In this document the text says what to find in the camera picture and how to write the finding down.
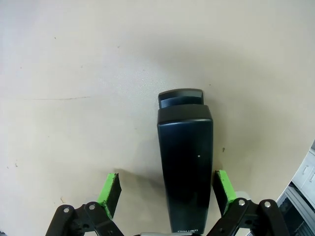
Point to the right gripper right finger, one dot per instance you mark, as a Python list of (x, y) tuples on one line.
[(224, 194)]

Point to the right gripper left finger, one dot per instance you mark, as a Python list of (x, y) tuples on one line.
[(112, 194)]

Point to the black plastic stapler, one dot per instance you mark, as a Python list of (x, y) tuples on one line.
[(184, 159)]

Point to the grey metal rack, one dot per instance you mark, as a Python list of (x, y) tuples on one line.
[(297, 214)]

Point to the white drawer cabinet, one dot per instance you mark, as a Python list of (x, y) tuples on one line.
[(306, 172)]

